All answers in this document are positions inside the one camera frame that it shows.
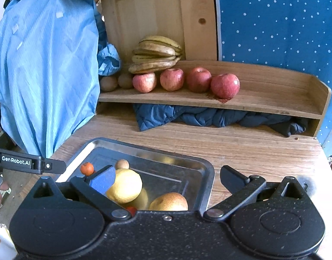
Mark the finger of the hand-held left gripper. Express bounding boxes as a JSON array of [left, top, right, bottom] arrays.
[[42, 158, 67, 174]]

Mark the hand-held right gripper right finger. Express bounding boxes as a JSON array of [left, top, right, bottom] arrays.
[[202, 165, 308, 223]]

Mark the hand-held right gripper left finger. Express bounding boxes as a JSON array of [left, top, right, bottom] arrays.
[[28, 165, 132, 221]]

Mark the small orange tangerine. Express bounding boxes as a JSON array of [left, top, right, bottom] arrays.
[[80, 162, 94, 176]]

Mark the small brown round fruit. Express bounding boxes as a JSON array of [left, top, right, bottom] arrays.
[[115, 159, 130, 171]]

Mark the large yellow citrus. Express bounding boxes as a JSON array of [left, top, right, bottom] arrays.
[[106, 168, 143, 204]]

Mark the yellow green mango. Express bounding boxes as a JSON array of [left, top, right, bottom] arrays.
[[128, 188, 149, 210]]

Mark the metal tray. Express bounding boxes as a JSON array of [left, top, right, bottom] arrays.
[[54, 137, 215, 212]]

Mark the white and yellow box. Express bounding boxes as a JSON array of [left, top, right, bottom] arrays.
[[0, 221, 16, 260]]

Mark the dark blue quilted jacket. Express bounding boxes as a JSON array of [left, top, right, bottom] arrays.
[[133, 103, 308, 138]]

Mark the light blue garment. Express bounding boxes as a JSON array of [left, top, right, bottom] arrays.
[[0, 0, 100, 159]]

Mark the red apple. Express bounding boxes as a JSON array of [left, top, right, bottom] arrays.
[[132, 72, 157, 93], [160, 68, 185, 91], [211, 73, 240, 99], [186, 67, 212, 93]]

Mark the brown kiwi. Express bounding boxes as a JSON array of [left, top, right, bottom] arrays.
[[118, 72, 134, 89], [100, 75, 118, 92]]

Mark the wooden shelf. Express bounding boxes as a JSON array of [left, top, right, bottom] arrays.
[[97, 60, 332, 137]]

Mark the crumpled blue cloth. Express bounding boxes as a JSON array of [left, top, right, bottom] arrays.
[[97, 43, 121, 77]]

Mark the bunch of bananas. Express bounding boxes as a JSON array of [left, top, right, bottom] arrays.
[[128, 35, 183, 74]]

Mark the blue white-dotted board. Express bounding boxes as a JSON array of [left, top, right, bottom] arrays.
[[212, 0, 332, 158]]

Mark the wooden panel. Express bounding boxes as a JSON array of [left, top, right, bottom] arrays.
[[99, 0, 219, 61]]

